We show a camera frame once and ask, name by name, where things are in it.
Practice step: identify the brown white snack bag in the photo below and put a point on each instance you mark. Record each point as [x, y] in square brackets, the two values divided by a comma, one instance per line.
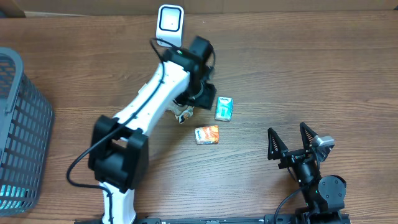
[182, 113]

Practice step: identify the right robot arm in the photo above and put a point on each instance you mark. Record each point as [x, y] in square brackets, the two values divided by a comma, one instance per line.
[323, 196]

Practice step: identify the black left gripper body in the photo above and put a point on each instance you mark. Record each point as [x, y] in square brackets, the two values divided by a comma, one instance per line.
[200, 95]

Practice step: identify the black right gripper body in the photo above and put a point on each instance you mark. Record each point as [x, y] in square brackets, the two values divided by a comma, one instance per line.
[291, 157]

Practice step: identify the orange tissue pack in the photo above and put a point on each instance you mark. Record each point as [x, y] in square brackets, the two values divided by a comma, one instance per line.
[207, 135]

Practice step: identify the teal tissue pack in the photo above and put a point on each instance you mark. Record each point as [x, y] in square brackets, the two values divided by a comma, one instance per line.
[224, 109]

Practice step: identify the white barcode scanner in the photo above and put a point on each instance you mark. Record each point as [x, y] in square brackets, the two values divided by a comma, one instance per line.
[170, 25]

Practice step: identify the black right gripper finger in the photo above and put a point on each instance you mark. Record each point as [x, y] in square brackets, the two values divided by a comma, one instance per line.
[308, 137]
[276, 148]

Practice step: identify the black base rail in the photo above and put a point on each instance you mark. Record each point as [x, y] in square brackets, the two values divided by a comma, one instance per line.
[217, 221]

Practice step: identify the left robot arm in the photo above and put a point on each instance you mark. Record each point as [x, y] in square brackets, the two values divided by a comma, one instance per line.
[119, 151]

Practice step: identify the grey plastic mesh basket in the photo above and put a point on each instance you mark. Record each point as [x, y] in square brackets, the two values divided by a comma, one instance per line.
[27, 119]

